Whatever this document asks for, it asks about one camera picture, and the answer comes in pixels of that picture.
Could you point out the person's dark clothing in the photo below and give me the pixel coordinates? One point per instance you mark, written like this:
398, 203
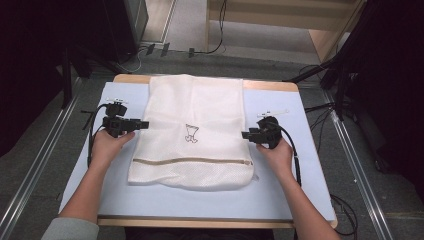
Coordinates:
200, 234

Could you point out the person's right hand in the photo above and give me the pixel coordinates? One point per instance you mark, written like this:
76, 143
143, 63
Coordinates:
281, 160

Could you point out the white mesh laundry bag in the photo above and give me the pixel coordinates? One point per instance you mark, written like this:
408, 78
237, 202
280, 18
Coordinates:
193, 156

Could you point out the black tripod stand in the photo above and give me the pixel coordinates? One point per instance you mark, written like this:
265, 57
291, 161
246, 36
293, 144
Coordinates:
340, 86

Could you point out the grey sleeve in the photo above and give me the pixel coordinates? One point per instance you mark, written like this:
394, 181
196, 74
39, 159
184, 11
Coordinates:
71, 230

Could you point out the black cabinet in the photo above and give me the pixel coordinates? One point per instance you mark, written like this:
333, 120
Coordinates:
130, 26

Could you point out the light blue mat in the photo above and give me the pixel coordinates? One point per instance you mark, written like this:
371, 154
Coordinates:
186, 205

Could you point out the wooden table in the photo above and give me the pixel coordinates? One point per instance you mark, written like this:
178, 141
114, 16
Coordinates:
130, 78

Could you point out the person's left hand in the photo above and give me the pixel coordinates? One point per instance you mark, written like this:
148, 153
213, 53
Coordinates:
105, 148

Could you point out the light wooden shelf unit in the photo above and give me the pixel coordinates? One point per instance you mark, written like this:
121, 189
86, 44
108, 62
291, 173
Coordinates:
266, 20

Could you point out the metal floor rail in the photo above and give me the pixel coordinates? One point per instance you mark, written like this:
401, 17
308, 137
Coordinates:
36, 166
360, 173

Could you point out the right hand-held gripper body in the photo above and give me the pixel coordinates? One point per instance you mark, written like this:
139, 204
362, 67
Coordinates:
270, 133

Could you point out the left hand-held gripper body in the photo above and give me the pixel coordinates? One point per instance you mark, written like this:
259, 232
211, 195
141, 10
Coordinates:
116, 124

